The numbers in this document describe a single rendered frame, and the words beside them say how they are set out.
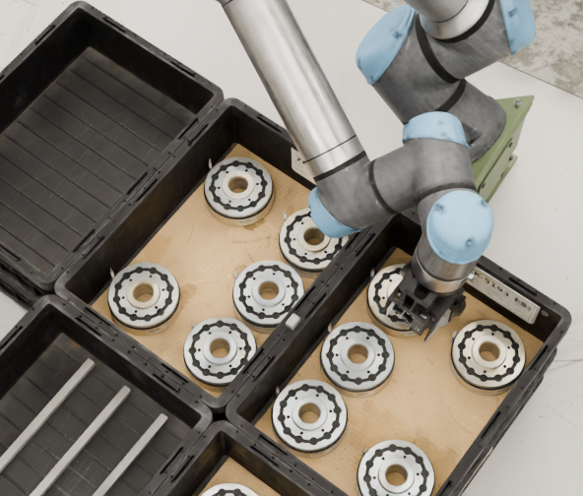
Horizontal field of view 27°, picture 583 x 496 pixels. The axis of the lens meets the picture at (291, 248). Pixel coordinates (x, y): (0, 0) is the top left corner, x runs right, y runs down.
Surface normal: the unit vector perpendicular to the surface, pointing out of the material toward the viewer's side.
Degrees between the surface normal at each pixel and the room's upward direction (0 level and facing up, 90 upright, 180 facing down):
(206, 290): 0
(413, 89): 71
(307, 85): 30
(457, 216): 6
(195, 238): 0
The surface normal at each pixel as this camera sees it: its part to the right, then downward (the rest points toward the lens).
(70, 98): -0.01, -0.45
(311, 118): -0.08, 0.17
